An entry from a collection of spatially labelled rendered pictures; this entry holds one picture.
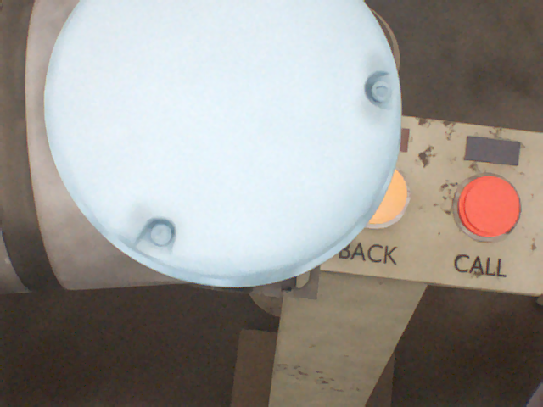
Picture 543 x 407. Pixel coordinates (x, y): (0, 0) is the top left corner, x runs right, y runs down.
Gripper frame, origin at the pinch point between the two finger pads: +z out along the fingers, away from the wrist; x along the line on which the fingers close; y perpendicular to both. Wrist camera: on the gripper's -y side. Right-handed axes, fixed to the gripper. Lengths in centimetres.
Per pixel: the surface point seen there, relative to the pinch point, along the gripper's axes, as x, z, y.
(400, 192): 8.9, 5.6, -0.1
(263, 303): 0, 64, 9
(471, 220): 13.7, 5.6, 1.2
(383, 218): 8.0, 5.8, 1.7
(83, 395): -20, 62, 23
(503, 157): 15.6, 6.6, -3.4
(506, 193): 15.9, 5.6, -0.9
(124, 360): -16, 64, 18
